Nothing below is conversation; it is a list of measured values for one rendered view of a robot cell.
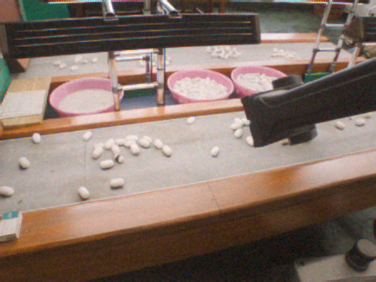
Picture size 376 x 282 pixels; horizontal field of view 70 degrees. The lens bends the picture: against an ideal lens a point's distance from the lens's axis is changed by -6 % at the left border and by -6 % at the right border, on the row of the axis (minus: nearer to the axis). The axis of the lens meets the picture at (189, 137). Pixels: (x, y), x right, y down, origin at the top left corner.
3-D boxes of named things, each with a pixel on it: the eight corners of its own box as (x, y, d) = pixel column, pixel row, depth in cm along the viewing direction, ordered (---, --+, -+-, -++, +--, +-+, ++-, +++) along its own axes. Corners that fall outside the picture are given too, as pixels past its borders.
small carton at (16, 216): (18, 238, 55) (15, 233, 54) (0, 242, 54) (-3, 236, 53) (22, 216, 60) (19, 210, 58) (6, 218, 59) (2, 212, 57)
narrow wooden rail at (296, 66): (363, 78, 158) (371, 60, 152) (18, 110, 111) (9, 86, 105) (357, 74, 162) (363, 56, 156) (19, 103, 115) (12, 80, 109)
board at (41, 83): (41, 124, 86) (40, 121, 86) (-8, 130, 82) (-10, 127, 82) (51, 79, 111) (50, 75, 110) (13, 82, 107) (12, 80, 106)
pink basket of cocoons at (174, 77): (243, 108, 118) (247, 88, 112) (193, 128, 104) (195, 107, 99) (202, 83, 134) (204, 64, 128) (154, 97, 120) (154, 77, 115)
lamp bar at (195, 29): (261, 44, 74) (266, 18, 70) (2, 61, 58) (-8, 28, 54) (248, 35, 80) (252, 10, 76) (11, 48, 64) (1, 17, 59)
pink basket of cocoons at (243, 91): (299, 110, 120) (305, 91, 114) (243, 116, 113) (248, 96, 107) (268, 81, 140) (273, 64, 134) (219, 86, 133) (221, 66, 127)
